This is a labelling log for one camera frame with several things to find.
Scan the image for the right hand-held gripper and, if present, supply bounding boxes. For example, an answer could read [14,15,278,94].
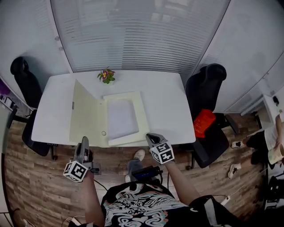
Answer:
[145,133,175,165]

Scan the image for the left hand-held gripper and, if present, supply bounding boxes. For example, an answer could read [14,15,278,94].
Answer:
[63,136,102,183]

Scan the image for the pale yellow folder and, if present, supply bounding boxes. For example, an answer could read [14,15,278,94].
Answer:
[69,79,150,148]

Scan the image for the person's right forearm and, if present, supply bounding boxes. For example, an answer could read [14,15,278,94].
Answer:
[165,160,201,206]

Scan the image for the person's left forearm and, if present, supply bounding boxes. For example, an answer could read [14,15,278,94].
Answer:
[80,170,105,227]

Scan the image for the person's white shoe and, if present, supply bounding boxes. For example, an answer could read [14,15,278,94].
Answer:
[133,149,146,162]

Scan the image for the person's leg in jeans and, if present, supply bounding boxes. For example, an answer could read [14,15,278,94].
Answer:
[127,159,144,178]

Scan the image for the black device with blue screen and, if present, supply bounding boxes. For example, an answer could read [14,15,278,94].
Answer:
[131,165,163,182]

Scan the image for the white paper sheets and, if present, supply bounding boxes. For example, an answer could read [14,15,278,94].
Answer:
[106,99,140,141]

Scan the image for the white desk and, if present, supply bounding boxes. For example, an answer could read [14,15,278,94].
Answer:
[31,70,197,149]

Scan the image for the orange plastic bag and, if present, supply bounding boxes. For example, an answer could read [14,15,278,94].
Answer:
[193,108,217,139]

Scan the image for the black printed t-shirt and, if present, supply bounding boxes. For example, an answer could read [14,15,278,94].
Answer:
[75,182,237,227]

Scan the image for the black office chair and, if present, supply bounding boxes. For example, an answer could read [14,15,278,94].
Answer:
[184,63,241,171]
[10,56,59,161]

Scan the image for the small potted flower plant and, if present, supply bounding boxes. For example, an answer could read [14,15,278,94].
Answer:
[97,67,116,85]

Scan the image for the white side table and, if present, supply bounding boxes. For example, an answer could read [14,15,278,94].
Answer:
[240,94,284,129]

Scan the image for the black stool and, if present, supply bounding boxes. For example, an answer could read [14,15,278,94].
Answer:
[265,174,284,211]

